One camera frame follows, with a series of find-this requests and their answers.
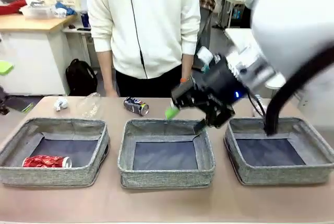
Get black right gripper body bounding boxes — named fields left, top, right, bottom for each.
left=192, top=53, right=248, bottom=107

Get white paper ball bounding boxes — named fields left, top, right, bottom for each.
left=54, top=97, right=69, bottom=112

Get small plastic water bottle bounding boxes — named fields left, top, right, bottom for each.
left=252, top=95, right=268, bottom=118

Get crushed blue soda can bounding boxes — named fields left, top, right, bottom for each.
left=123, top=97, right=150, bottom=116

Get crushed red soda can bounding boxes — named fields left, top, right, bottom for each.
left=22, top=155, right=73, bottom=169

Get person's left forearm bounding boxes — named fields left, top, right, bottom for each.
left=181, top=53, right=196, bottom=79

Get person's right forearm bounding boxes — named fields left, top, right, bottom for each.
left=96, top=50, right=115, bottom=91

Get person's right hand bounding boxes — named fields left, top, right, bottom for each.
left=104, top=88, right=120, bottom=98

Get black trousers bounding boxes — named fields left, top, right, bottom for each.
left=115, top=64, right=189, bottom=98

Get wooden top desk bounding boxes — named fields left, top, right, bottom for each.
left=0, top=14, right=78, bottom=96

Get red cloth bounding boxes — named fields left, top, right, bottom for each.
left=0, top=0, right=27, bottom=15

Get black backpack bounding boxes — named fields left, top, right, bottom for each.
left=65, top=58, right=99, bottom=96

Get white plastic crate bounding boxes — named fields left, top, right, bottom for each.
left=19, top=4, right=55, bottom=19

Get grey fabric basket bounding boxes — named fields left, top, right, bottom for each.
left=0, top=116, right=110, bottom=187
left=223, top=117, right=334, bottom=185
left=117, top=118, right=216, bottom=188

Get white knit sweater torso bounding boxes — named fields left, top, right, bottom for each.
left=86, top=0, right=201, bottom=80

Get blue cloth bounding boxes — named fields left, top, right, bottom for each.
left=54, top=1, right=78, bottom=16

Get blue drink bottle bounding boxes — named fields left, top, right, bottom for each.
left=80, top=11, right=91, bottom=28

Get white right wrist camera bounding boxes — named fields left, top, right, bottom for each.
left=195, top=46, right=221, bottom=75

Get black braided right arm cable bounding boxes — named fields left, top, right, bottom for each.
left=263, top=45, right=334, bottom=137

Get black earphone cable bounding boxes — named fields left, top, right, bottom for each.
left=125, top=0, right=148, bottom=80

